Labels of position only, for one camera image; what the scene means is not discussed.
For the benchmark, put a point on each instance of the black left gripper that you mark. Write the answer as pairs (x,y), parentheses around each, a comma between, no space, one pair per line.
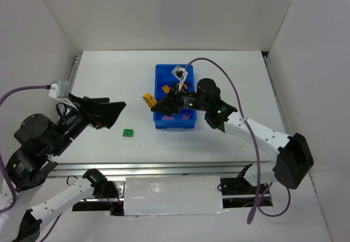
(89,110)

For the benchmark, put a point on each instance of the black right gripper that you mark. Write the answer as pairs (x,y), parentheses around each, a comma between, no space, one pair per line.
(175,101)

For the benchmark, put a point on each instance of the purple flower lego piece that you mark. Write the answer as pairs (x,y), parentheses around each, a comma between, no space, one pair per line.
(167,118)

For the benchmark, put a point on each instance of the yellow black striped lego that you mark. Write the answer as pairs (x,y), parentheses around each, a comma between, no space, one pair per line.
(150,100)

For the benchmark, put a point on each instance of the small purple lego plate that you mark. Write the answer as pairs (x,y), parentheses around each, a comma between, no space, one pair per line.
(187,116)

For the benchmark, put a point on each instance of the green lego brick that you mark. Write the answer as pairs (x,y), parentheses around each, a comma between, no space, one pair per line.
(128,133)

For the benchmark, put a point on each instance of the orange lego brick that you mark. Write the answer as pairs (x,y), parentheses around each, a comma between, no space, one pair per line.
(166,89)

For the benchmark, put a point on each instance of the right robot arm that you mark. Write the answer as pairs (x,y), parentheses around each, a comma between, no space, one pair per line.
(291,158)

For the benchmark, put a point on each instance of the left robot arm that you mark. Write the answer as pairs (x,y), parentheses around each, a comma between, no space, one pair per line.
(29,166)

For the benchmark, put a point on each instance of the blue divided plastic tray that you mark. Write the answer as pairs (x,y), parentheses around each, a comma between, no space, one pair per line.
(163,76)

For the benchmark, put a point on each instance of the white cover plate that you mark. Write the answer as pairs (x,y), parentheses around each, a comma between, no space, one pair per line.
(181,195)

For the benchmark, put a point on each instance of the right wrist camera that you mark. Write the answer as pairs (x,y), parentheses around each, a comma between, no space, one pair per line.
(181,74)

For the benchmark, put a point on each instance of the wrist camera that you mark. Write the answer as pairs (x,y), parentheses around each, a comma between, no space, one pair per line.
(59,90)
(181,74)

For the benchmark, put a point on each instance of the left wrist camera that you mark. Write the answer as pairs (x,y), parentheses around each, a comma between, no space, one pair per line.
(59,90)

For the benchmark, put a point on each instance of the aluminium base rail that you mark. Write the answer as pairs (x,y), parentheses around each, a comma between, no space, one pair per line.
(234,195)

